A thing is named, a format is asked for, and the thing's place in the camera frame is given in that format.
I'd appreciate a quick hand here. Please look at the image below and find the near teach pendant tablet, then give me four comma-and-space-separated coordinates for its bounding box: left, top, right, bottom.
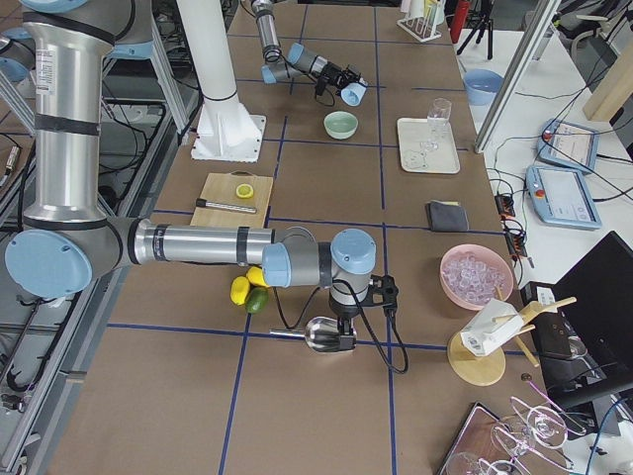
525, 165, 602, 231

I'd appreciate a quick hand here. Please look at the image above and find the clear wine glass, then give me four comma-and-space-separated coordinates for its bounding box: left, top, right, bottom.
421, 98, 452, 152

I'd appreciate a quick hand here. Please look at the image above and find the cream bear serving tray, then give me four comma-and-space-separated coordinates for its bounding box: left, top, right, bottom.
397, 118, 460, 174

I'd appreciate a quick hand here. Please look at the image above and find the green lime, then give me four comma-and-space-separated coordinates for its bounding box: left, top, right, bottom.
244, 287, 269, 315

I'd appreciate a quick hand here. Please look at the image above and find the wooden cup stand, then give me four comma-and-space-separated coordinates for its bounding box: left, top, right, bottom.
447, 297, 577, 386

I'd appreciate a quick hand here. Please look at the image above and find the whole yellow lemon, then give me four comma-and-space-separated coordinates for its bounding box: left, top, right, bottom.
246, 266, 269, 288

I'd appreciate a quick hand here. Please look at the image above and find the lemon half slice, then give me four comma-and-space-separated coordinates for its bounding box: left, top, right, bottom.
235, 183, 255, 200

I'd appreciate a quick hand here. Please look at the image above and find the blue bowl with fork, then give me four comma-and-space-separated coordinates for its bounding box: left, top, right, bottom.
463, 69, 503, 106

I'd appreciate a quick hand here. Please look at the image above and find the far teach pendant tablet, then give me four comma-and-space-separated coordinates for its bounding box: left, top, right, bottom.
536, 120, 599, 174

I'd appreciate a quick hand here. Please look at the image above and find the light blue plastic cup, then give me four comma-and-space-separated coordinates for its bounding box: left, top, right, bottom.
340, 84, 367, 107

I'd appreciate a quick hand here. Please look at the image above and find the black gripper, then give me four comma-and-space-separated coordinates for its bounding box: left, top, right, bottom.
314, 62, 367, 97
329, 301, 360, 350

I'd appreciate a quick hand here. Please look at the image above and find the grey folded cloth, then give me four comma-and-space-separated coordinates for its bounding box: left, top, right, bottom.
425, 200, 470, 233

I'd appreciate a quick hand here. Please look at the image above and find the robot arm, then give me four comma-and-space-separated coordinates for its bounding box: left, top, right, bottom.
250, 1, 368, 107
5, 1, 377, 352

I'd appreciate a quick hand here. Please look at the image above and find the teach pendant tablet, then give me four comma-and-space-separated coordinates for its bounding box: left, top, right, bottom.
525, 165, 602, 231
536, 120, 599, 174

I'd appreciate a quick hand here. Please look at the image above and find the white paper carton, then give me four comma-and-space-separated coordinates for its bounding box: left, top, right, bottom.
460, 299, 523, 357

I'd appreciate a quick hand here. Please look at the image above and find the metal ice scoop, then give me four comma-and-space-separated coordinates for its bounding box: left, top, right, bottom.
269, 316, 351, 353

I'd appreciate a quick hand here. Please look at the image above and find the wooden cutting board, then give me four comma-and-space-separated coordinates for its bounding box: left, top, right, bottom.
190, 173, 273, 229

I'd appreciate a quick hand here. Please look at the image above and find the green ceramic bowl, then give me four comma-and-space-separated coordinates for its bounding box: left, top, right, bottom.
323, 111, 359, 140

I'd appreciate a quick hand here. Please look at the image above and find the pink bowl with ice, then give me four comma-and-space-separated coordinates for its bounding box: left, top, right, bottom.
439, 244, 514, 311

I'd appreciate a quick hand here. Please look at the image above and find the white wire cup rack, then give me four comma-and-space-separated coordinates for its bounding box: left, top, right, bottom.
397, 0, 445, 43

